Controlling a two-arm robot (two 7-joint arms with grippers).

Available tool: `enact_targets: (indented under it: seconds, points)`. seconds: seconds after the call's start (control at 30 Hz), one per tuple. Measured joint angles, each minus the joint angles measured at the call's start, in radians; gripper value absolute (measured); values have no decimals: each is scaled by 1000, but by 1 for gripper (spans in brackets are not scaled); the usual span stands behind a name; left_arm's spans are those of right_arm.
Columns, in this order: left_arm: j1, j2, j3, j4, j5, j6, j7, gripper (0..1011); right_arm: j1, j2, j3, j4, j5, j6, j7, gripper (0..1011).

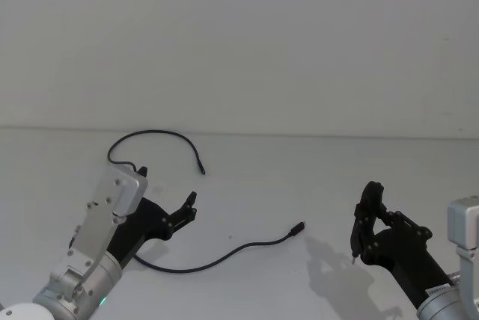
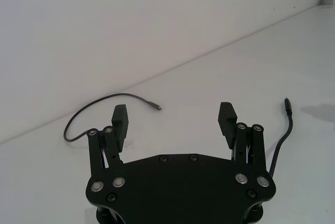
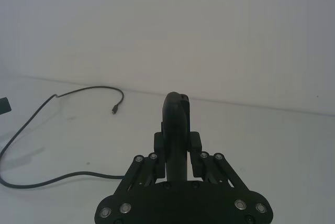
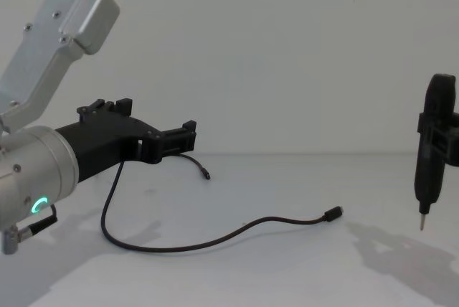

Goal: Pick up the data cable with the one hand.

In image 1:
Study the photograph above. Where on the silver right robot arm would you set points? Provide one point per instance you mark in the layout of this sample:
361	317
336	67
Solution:
467	223

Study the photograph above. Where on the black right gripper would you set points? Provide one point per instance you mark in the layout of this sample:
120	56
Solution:
406	256

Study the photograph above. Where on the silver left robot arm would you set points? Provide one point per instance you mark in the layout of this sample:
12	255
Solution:
100	219

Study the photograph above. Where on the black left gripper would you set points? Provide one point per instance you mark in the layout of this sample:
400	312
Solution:
138	228

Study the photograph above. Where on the white table cloth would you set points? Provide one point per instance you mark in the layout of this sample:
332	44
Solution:
262	193

